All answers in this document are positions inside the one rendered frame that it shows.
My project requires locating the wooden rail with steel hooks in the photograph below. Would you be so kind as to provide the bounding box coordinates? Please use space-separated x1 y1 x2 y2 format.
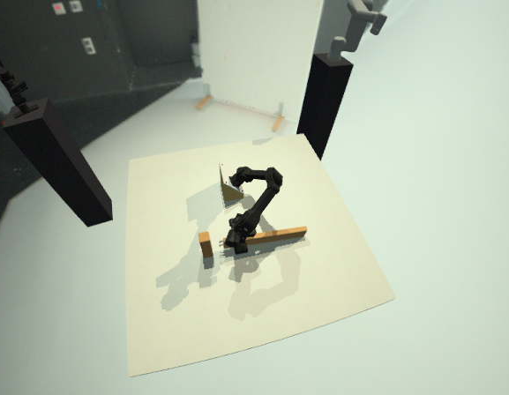
219 227 307 249

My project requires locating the wooden post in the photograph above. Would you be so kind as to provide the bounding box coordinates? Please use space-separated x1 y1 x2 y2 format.
198 232 213 258

